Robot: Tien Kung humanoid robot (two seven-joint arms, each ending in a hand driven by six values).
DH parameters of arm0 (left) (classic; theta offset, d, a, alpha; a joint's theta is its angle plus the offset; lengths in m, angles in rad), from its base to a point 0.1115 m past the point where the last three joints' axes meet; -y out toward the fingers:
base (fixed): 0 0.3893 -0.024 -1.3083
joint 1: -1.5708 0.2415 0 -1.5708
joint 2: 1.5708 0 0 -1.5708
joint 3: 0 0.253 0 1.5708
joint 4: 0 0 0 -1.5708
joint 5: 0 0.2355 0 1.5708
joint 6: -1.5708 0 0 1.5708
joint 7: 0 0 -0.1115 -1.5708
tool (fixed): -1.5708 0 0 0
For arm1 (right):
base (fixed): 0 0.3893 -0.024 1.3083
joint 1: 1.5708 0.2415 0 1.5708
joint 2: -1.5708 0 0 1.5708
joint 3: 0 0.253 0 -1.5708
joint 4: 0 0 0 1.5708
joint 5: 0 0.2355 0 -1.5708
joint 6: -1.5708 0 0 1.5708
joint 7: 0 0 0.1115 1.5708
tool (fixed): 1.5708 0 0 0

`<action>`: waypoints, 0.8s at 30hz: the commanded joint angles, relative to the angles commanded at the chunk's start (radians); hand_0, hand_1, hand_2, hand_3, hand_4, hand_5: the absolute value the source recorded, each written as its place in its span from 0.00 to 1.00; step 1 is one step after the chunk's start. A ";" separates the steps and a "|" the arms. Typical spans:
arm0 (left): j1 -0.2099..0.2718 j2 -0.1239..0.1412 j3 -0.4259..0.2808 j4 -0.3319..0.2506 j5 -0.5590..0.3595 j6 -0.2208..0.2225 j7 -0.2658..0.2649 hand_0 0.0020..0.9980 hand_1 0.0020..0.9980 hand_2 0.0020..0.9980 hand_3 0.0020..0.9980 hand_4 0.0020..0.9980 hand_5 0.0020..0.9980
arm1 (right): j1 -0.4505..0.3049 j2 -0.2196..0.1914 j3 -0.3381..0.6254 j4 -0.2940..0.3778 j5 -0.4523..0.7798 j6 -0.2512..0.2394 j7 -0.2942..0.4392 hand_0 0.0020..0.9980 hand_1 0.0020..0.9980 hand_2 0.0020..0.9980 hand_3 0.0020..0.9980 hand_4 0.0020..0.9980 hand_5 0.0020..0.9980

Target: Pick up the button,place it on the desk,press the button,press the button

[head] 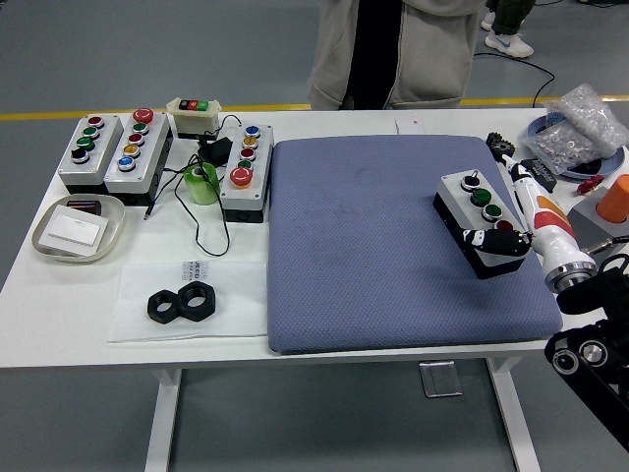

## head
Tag dark red small box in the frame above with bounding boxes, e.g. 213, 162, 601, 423
66, 199, 103, 216

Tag white printed plastic sheet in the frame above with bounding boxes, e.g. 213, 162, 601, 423
106, 260, 269, 344

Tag clear bag of metal washers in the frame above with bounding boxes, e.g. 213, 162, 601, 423
521, 115, 608, 176

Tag white table leg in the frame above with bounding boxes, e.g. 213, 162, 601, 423
486, 357, 542, 472
144, 367, 184, 472

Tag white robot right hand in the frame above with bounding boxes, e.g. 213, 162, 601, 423
459, 152, 595, 272

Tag short grey mushroom-button box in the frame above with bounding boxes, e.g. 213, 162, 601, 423
218, 123, 275, 225

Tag blue round plate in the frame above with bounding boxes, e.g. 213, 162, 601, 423
525, 116, 626, 179

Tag white oval tray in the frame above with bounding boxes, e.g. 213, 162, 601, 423
30, 195, 127, 266

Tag grey knob and button box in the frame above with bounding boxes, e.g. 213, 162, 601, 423
431, 169, 530, 281

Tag black gear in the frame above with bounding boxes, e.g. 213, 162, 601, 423
486, 131, 517, 158

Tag large black hex nut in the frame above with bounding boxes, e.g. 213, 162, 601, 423
176, 279, 219, 322

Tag long grey mushroom-button box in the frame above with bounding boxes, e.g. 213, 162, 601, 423
102, 107, 173, 207

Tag bubble wrap bag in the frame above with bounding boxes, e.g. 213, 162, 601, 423
543, 83, 629, 158

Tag blue-grey padded mat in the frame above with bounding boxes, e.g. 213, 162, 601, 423
267, 135, 565, 355

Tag metal floor plate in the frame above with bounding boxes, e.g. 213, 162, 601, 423
419, 360, 464, 398

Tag background person's legs and shoes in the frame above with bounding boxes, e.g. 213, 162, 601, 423
480, 0, 536, 59

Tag small black hex nut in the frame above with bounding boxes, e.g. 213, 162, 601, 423
145, 289, 186, 325

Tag thin black adapter cord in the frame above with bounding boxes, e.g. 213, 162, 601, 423
143, 113, 242, 258

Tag cream three-button switch box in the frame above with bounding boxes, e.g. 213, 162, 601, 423
165, 96, 223, 141

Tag black floor cable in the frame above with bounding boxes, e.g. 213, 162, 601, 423
474, 48, 556, 108

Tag green tape roll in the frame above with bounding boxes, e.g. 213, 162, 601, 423
183, 162, 220, 207

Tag grey four-button control box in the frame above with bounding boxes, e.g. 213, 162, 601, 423
57, 113, 124, 196

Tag white flat switch plate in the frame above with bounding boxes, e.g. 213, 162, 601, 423
39, 205, 110, 247

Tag black power adapter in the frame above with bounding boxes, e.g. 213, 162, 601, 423
197, 137, 234, 166

